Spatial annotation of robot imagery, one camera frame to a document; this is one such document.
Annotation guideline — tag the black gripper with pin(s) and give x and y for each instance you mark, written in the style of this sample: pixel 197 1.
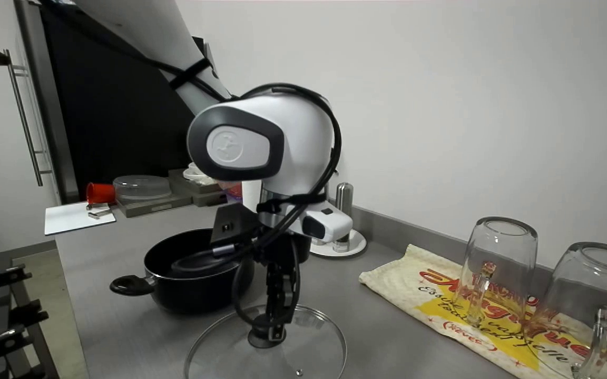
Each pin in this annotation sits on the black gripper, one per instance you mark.
pixel 239 241

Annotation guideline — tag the glass pot lid black knob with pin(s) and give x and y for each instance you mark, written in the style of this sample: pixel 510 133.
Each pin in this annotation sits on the glass pot lid black knob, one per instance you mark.
pixel 312 348

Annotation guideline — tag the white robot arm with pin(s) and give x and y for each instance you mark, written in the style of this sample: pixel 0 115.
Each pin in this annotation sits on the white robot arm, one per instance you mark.
pixel 280 135

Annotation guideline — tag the black cooking pot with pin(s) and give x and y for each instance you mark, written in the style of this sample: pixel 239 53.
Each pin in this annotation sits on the black cooking pot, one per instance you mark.
pixel 188 274

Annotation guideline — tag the clear container red lid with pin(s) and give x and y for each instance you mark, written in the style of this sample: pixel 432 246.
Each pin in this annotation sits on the clear container red lid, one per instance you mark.
pixel 129 187

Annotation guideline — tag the small white saucer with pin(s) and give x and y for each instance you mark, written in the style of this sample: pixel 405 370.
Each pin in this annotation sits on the small white saucer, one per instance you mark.
pixel 352 245

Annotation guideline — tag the steel grinder right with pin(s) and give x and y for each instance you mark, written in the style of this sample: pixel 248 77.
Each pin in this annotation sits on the steel grinder right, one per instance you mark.
pixel 344 193

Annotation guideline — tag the tray of plastic cutlery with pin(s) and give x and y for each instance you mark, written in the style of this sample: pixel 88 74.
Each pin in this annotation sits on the tray of plastic cutlery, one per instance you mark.
pixel 201 191

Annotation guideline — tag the printed yellow kitchen towel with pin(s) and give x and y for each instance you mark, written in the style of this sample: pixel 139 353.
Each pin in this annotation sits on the printed yellow kitchen towel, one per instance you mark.
pixel 423 284

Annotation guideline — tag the upturned glass left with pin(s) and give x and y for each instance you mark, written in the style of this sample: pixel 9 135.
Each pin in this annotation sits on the upturned glass left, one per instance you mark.
pixel 494 281

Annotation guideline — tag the upturned glass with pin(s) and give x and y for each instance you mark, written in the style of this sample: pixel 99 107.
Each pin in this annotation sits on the upturned glass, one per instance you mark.
pixel 494 281
pixel 571 313

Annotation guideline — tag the white paper sheet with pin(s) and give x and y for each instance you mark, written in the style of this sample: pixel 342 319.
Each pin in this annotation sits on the white paper sheet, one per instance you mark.
pixel 79 214

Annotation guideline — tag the upturned glass right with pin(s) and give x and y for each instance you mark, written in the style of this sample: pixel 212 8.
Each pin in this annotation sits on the upturned glass right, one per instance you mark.
pixel 571 313

